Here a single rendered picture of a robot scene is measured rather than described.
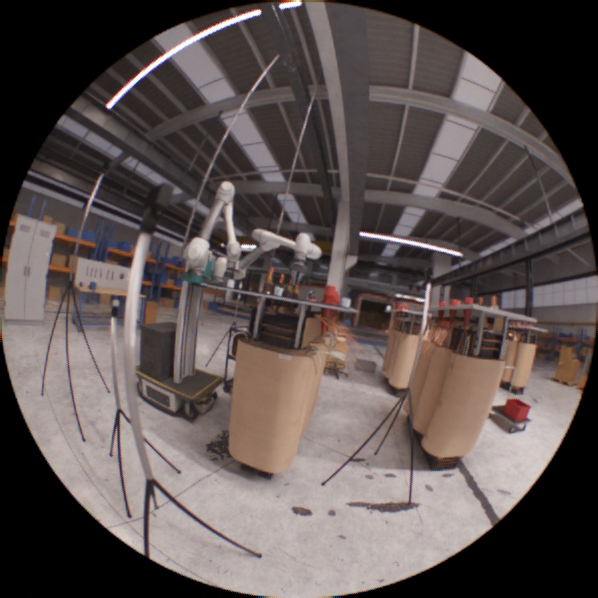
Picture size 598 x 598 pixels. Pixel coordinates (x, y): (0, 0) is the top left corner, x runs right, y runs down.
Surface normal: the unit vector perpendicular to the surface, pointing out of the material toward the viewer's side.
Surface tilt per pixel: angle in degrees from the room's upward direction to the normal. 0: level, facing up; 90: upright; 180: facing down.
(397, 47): 175
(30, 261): 90
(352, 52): 180
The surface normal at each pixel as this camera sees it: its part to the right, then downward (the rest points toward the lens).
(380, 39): -0.08, 1.00
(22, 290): 0.96, 0.16
